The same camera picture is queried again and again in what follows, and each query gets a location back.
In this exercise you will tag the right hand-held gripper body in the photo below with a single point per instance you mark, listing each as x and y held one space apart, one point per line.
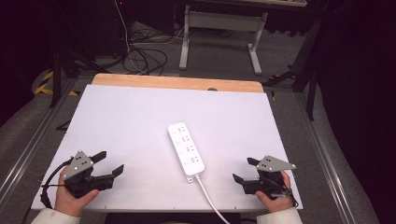
269 183

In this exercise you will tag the white table cover board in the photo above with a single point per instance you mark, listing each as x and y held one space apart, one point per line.
134 124

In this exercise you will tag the grey metal floor rail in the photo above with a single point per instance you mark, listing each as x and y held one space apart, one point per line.
28 152
327 168

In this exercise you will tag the person's right hand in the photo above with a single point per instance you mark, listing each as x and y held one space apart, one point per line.
278 203

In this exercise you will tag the black metal stand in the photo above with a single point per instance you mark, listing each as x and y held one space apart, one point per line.
306 62
56 77

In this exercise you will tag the yellow black floor tape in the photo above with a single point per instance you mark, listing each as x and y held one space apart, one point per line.
46 82

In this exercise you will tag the person's left hand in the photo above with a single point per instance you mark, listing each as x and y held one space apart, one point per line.
70 202

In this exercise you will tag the white power strip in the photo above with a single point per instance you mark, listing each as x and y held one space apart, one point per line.
186 149

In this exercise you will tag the person's dark clothing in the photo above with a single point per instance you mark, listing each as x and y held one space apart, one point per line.
140 218

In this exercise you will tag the white metal desk frame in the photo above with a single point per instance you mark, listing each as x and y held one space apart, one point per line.
224 21

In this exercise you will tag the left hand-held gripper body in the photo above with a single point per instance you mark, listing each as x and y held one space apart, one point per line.
81 182

